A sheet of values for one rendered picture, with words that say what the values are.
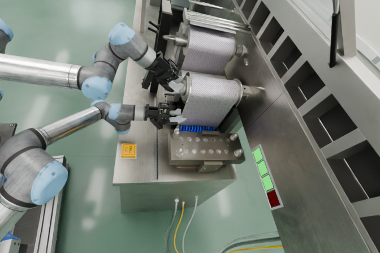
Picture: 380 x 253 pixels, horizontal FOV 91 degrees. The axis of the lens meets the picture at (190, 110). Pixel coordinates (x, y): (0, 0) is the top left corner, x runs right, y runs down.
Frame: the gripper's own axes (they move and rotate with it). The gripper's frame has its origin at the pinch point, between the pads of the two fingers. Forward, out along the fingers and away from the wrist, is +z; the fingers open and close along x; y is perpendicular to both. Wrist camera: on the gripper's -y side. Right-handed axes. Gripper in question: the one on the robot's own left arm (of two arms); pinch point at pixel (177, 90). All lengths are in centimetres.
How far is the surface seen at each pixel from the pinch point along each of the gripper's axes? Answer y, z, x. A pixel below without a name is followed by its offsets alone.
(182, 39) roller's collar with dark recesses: 9.6, -5.2, 24.7
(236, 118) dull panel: 13.0, 37.7, -2.4
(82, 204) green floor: -130, 40, -19
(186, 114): -4.5, 13.3, -4.2
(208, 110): 5.8, 17.6, -4.2
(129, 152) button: -36.9, 6.7, -15.5
